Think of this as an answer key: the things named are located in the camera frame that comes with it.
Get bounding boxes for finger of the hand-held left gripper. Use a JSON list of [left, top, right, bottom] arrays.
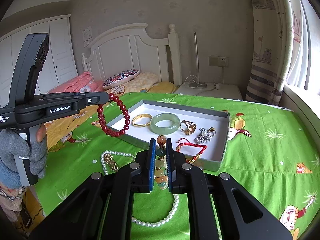
[[75, 92, 110, 107]]

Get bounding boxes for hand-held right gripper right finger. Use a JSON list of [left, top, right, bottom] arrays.
[[166, 137, 294, 240]]

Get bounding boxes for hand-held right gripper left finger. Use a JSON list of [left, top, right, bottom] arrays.
[[29, 137, 157, 240]]

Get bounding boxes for multicoloured stone bead bracelet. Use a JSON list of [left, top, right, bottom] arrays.
[[155, 134, 168, 190]]

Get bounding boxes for red string bracelet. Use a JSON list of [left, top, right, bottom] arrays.
[[176, 137, 208, 164]]

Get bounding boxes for pale green jade bangle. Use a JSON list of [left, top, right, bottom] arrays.
[[150, 113, 180, 134]]

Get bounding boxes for dark red bead bracelet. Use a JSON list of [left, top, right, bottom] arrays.
[[97, 93, 131, 138]]

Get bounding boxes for large gold ring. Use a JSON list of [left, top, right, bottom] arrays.
[[179, 120, 197, 135]]

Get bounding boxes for gold bangle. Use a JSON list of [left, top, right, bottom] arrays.
[[132, 114, 153, 127]]

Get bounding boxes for silver rhinestone pearl brooch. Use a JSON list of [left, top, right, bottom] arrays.
[[195, 127, 217, 144]]

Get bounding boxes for shallow grey cardboard box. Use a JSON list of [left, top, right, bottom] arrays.
[[106, 99, 230, 172]]

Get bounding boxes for white pearl necklace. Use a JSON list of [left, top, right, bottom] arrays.
[[100, 150, 180, 228]]

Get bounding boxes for person's left forearm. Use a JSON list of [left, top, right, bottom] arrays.
[[0, 180, 28, 223]]

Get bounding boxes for person's left hand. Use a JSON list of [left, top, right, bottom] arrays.
[[0, 124, 48, 189]]

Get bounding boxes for pink floral quilt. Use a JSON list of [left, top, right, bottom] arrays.
[[47, 71, 105, 95]]

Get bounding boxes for embroidered round pillow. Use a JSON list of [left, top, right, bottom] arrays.
[[102, 69, 140, 90]]

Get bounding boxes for yellow printed bedsheet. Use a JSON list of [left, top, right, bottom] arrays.
[[44, 81, 177, 153]]

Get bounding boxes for white wooden headboard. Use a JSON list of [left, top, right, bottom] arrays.
[[82, 23, 182, 87]]

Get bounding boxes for white wardrobe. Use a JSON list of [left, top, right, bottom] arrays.
[[0, 15, 78, 107]]

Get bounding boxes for yellow patterned pillow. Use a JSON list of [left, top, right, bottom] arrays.
[[110, 72, 159, 98]]

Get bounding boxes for green printed bedsheet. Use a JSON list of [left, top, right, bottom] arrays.
[[35, 92, 320, 240]]

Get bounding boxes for white nightstand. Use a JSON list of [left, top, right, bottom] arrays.
[[174, 83, 243, 102]]

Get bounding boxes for printed beige curtain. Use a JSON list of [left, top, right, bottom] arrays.
[[245, 0, 309, 105]]

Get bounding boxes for white windowsill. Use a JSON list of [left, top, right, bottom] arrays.
[[282, 84, 320, 130]]

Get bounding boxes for window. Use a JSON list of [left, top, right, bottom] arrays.
[[285, 0, 320, 98]]

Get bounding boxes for paper notice on wall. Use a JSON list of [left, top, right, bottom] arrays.
[[82, 27, 93, 48]]

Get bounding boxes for white charger cable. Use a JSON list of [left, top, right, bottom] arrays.
[[214, 66, 225, 90]]

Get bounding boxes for wall power socket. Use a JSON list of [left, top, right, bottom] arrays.
[[209, 56, 229, 67]]

